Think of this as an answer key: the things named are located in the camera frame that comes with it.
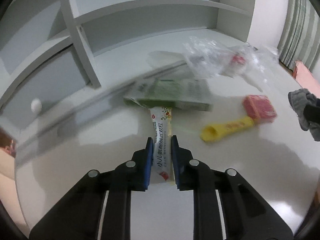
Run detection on yellow plastic tube toy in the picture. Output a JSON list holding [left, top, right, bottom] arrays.
[[200, 116, 255, 142]]

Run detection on pink red small box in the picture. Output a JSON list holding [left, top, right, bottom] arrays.
[[242, 95, 277, 124]]

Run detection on green white packet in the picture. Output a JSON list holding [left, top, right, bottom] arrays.
[[123, 78, 213, 112]]

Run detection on clear plastic bag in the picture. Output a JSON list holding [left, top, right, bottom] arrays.
[[184, 36, 279, 93]]

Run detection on person's left hand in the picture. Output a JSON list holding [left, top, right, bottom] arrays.
[[0, 128, 16, 180]]

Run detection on grey black glove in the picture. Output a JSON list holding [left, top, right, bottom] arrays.
[[288, 88, 319, 141]]

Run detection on grey drawer with white knob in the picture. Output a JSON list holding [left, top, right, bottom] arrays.
[[1, 46, 89, 131]]

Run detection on pink bed cover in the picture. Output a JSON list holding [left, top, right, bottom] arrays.
[[293, 60, 320, 98]]

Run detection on grey desk hutch shelf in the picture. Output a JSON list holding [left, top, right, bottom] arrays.
[[0, 0, 258, 131]]

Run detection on green striped curtain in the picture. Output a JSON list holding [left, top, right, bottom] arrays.
[[278, 0, 319, 71]]

